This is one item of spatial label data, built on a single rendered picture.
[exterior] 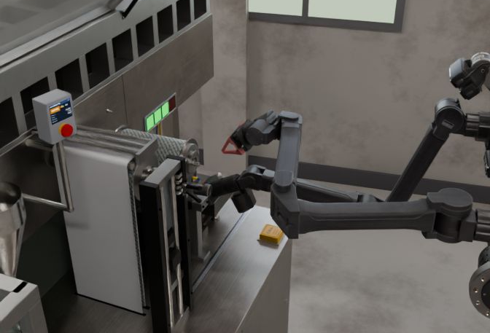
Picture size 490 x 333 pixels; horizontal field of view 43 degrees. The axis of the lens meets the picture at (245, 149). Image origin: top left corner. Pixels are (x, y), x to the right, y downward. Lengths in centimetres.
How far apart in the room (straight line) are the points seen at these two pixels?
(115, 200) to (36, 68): 43
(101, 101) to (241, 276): 74
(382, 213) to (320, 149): 276
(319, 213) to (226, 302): 70
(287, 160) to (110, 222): 55
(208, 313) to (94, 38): 93
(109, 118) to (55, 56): 38
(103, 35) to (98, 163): 53
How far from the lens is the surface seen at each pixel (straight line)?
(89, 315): 203
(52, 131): 142
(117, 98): 221
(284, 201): 141
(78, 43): 199
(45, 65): 188
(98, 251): 192
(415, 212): 144
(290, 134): 171
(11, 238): 144
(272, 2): 382
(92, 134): 179
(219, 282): 208
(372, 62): 387
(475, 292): 182
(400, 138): 407
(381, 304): 339
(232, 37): 388
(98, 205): 182
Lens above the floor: 228
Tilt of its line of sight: 30 degrees down
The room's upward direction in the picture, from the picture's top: straight up
